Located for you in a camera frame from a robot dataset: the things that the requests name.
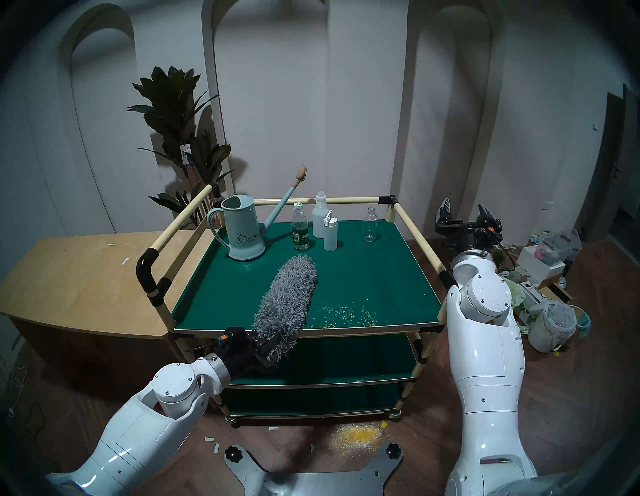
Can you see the teal watering can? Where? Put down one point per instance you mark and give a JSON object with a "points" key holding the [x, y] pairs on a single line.
{"points": [[245, 230]]}

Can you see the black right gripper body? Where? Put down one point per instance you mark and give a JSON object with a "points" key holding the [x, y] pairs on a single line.
{"points": [[467, 237]]}

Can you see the teal bucket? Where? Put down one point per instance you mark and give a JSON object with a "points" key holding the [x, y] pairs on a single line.
{"points": [[584, 322]]}

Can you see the tall dark leafy plant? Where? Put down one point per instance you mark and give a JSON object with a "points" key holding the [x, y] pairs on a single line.
{"points": [[172, 115]]}

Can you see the tall white plastic bottle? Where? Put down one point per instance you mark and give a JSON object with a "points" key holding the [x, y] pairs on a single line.
{"points": [[319, 217]]}

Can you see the open printed carton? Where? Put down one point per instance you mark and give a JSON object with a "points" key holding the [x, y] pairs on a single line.
{"points": [[532, 295]]}

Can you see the white-bagged waste bin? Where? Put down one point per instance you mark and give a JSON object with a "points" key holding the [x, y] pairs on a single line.
{"points": [[550, 325]]}

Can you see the grey metal robot base plate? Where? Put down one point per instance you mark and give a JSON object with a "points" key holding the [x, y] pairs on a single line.
{"points": [[310, 482]]}

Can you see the tiny potted plant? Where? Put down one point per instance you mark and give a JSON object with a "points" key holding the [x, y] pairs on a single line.
{"points": [[499, 256]]}

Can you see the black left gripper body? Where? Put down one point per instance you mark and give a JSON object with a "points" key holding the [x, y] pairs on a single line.
{"points": [[240, 350]]}

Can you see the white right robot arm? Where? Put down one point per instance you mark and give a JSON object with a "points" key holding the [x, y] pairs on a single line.
{"points": [[485, 360]]}

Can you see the black star knob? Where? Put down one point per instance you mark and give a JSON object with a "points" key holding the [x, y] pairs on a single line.
{"points": [[233, 454], [393, 451]]}

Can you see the light wooden table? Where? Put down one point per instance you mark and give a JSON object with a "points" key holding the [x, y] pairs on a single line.
{"points": [[75, 280]]}

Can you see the spilled crumbs on floor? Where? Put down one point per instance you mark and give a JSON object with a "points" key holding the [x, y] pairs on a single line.
{"points": [[360, 435]]}

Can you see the green three-tier shelf cart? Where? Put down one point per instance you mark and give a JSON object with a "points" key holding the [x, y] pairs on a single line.
{"points": [[360, 270]]}

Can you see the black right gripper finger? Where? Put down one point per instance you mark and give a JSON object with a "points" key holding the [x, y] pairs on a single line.
{"points": [[491, 220], [444, 211]]}

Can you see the grey fluffy duster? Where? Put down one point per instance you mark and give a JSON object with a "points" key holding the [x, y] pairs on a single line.
{"points": [[290, 295]]}

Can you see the clear green-label water bottle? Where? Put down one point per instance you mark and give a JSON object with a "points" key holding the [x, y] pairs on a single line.
{"points": [[300, 232]]}

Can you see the dark door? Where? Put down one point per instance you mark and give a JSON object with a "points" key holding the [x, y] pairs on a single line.
{"points": [[607, 165]]}

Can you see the white pump bottle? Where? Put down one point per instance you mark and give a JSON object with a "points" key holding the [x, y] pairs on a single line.
{"points": [[330, 235]]}

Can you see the white cardboard box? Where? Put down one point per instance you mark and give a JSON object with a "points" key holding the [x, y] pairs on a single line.
{"points": [[537, 265]]}

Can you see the clear glass bottle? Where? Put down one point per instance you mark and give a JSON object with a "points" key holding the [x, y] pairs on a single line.
{"points": [[370, 227]]}

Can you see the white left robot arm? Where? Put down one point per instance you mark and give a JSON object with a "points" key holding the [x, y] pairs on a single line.
{"points": [[145, 430]]}

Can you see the green-bagged waste bin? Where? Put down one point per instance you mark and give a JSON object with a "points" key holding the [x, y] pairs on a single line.
{"points": [[515, 295]]}

